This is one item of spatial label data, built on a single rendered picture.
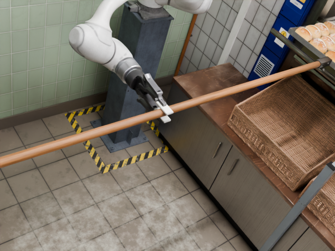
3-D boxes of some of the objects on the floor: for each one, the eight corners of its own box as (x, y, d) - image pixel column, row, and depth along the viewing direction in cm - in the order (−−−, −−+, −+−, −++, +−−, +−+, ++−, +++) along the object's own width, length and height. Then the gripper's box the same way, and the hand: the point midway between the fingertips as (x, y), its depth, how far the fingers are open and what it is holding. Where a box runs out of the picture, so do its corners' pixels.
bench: (207, 118, 336) (232, 61, 297) (490, 419, 219) (592, 390, 180) (151, 138, 305) (171, 76, 266) (446, 501, 188) (558, 488, 149)
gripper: (145, 57, 153) (183, 98, 142) (137, 89, 164) (171, 130, 153) (128, 61, 149) (165, 103, 138) (121, 93, 160) (155, 136, 149)
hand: (163, 111), depth 147 cm, fingers closed on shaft, 3 cm apart
